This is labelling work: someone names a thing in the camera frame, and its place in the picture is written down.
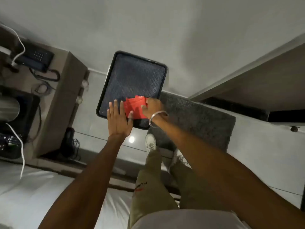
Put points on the white shoe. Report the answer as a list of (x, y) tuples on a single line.
[(150, 141), (178, 156)]

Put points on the olive trousers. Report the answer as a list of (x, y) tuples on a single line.
[(152, 188)]

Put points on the person's right hand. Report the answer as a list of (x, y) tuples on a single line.
[(154, 108)]

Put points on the white shirt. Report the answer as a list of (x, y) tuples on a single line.
[(185, 220)]

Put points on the person's left middle finger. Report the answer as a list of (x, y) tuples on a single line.
[(116, 107)]

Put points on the black router box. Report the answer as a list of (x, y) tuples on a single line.
[(35, 56)]

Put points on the red cloth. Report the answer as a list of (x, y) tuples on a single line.
[(133, 106)]

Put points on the black rectangular tray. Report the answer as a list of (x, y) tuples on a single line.
[(133, 76)]

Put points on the wooden door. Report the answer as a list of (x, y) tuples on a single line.
[(262, 83)]

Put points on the door stopper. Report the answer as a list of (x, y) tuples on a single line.
[(295, 129)]

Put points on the person's right forearm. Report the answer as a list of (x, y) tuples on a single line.
[(221, 174)]

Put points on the person's right fingers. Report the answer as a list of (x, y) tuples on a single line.
[(145, 105)]

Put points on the black remote control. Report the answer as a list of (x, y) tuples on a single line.
[(10, 141)]

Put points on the person's left forearm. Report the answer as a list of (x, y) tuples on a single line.
[(88, 178)]

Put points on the silver kettle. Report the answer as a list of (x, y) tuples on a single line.
[(8, 108)]

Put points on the person's left little finger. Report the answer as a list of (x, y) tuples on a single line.
[(108, 114)]

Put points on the grey rug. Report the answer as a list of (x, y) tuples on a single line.
[(202, 119)]

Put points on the person's left thumb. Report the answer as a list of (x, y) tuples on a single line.
[(130, 117)]

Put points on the round drawer knob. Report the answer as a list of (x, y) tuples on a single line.
[(79, 99), (85, 83)]

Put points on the wooden bedside table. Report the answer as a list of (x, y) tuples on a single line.
[(64, 100)]

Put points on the bed with white sheet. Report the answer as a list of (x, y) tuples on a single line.
[(28, 197)]

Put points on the person's left hand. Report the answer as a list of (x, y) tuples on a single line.
[(118, 123)]

